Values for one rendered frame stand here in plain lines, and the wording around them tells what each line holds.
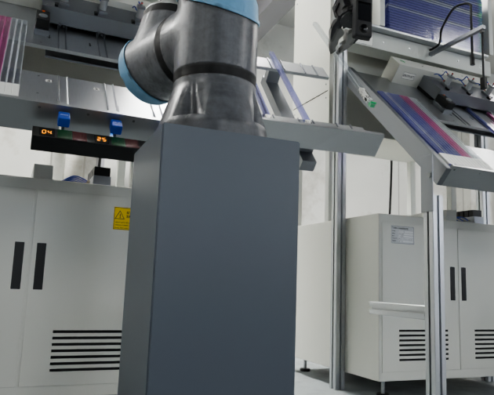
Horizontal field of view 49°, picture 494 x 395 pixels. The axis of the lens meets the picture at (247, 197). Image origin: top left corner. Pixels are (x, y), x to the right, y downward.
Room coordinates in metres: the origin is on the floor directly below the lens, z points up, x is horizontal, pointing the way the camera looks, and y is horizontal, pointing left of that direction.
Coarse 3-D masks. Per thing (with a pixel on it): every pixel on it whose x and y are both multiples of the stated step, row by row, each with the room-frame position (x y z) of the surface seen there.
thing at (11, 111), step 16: (0, 96) 1.07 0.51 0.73; (16, 96) 1.08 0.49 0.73; (0, 112) 1.09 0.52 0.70; (16, 112) 1.10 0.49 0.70; (32, 112) 1.11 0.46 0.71; (48, 112) 1.12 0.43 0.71; (80, 112) 1.13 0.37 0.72; (96, 112) 1.14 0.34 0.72; (112, 112) 1.16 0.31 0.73; (16, 128) 1.12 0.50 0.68; (64, 128) 1.15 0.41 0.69; (80, 128) 1.16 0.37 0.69; (96, 128) 1.17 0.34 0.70; (128, 128) 1.19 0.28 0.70; (144, 128) 1.20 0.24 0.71
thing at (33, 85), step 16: (32, 80) 1.20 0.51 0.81; (48, 80) 1.23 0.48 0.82; (64, 80) 1.25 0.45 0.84; (80, 80) 1.28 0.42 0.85; (32, 96) 1.15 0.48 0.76; (48, 96) 1.17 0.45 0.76; (64, 96) 1.19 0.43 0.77; (80, 96) 1.21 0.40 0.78; (96, 96) 1.24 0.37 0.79; (112, 96) 1.26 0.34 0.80; (128, 96) 1.29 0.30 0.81; (128, 112) 1.23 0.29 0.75; (144, 112) 1.25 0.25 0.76; (160, 112) 1.28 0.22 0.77
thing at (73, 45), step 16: (16, 16) 1.46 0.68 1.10; (32, 16) 1.49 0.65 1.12; (32, 32) 1.41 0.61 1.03; (64, 32) 1.48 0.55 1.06; (80, 32) 1.51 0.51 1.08; (48, 48) 1.37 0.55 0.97; (64, 48) 1.39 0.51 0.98; (80, 48) 1.43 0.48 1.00; (96, 48) 1.46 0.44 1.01; (112, 48) 1.50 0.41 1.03; (96, 64) 1.48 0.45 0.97; (112, 64) 1.51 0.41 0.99
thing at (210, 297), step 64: (192, 128) 0.62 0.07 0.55; (192, 192) 0.62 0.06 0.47; (256, 192) 0.65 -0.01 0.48; (128, 256) 0.76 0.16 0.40; (192, 256) 0.62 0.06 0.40; (256, 256) 0.65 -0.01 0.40; (128, 320) 0.73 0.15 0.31; (192, 320) 0.62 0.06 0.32; (256, 320) 0.65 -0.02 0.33; (128, 384) 0.70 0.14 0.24; (192, 384) 0.63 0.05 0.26; (256, 384) 0.65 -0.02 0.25
